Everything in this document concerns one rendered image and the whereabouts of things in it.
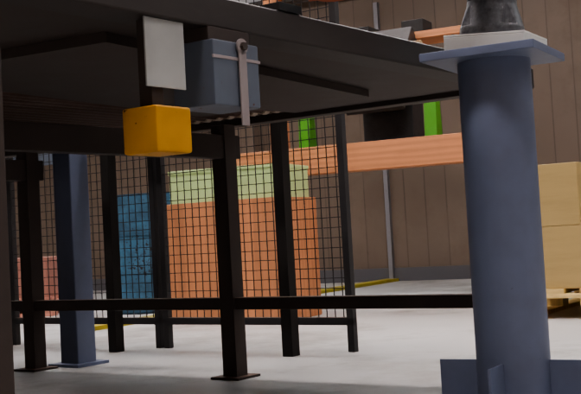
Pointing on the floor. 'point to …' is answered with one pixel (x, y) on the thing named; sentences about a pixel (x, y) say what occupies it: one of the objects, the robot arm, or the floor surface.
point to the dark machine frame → (285, 250)
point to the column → (504, 225)
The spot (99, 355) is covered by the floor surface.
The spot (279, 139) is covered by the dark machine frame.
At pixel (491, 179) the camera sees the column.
